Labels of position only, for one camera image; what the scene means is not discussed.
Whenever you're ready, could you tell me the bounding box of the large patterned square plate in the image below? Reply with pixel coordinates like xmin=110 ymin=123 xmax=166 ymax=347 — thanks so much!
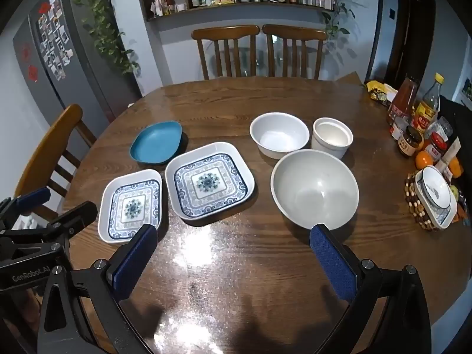
xmin=164 ymin=142 xmax=256 ymax=221

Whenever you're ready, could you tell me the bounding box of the yellow snack packet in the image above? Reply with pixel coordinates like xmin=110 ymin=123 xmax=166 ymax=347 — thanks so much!
xmin=365 ymin=80 xmax=398 ymax=107

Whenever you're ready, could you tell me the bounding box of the dark wooden door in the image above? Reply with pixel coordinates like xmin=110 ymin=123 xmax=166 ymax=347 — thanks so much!
xmin=383 ymin=0 xmax=437 ymax=82

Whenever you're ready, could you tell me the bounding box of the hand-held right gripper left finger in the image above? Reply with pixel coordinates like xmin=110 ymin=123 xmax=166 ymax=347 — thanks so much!
xmin=37 ymin=223 xmax=159 ymax=354

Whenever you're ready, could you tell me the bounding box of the yellow-capped vinegar bottle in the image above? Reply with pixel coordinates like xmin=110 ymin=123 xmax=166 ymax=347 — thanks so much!
xmin=410 ymin=73 xmax=445 ymax=135

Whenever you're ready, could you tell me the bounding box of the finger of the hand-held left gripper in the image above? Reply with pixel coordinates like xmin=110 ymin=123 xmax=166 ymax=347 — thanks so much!
xmin=0 ymin=187 xmax=51 ymax=231
xmin=46 ymin=201 xmax=98 ymax=246

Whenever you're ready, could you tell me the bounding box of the grey refrigerator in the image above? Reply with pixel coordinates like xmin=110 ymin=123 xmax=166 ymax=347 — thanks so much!
xmin=13 ymin=0 xmax=144 ymax=122

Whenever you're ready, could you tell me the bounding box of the small patterned square plate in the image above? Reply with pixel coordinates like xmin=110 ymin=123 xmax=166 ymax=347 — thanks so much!
xmin=98 ymin=169 xmax=163 ymax=244

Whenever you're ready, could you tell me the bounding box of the white straight-sided ramekin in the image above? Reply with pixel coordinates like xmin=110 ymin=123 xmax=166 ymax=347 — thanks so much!
xmin=311 ymin=117 xmax=354 ymax=159

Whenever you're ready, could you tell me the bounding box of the clear glass jar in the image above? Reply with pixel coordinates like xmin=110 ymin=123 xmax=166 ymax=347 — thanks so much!
xmin=437 ymin=116 xmax=454 ymax=139

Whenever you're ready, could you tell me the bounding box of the trailing green vine plant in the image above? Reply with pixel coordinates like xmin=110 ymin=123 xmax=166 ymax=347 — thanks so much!
xmin=63 ymin=0 xmax=142 ymax=76

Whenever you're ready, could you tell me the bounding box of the large grey-white bowl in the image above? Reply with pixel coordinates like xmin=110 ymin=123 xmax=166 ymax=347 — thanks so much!
xmin=270 ymin=149 xmax=360 ymax=231

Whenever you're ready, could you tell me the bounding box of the black-lidded brown jar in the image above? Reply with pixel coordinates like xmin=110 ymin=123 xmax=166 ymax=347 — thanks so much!
xmin=397 ymin=125 xmax=424 ymax=158

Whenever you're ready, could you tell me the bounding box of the red-lidded jar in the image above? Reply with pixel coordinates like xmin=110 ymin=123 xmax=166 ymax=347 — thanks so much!
xmin=428 ymin=132 xmax=448 ymax=163

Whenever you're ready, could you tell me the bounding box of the wooden chair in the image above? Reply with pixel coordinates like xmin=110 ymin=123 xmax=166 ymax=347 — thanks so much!
xmin=191 ymin=25 xmax=260 ymax=80
xmin=14 ymin=104 xmax=97 ymax=222
xmin=262 ymin=24 xmax=329 ymax=80

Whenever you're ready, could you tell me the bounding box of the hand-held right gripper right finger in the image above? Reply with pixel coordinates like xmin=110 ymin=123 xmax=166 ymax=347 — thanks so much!
xmin=309 ymin=223 xmax=432 ymax=354

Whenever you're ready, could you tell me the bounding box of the blue plate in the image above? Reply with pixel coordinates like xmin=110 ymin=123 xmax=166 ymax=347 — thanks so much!
xmin=130 ymin=121 xmax=183 ymax=165

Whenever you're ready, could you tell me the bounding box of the blue-rimmed square dish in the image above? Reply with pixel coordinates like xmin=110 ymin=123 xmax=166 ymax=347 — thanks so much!
xmin=415 ymin=175 xmax=458 ymax=228

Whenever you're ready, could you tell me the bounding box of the red sauce bottle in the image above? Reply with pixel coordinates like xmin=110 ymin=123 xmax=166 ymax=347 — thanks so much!
xmin=386 ymin=77 xmax=419 ymax=128

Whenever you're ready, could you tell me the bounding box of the cluster of fridge photos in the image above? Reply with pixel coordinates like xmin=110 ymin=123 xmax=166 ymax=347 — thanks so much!
xmin=37 ymin=0 xmax=74 ymax=82

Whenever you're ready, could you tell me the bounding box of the hanging green plant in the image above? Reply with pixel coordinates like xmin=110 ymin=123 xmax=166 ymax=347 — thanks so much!
xmin=321 ymin=0 xmax=356 ymax=37

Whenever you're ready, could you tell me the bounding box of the white bowl with fish print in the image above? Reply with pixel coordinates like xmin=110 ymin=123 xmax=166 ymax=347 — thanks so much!
xmin=420 ymin=166 xmax=452 ymax=209

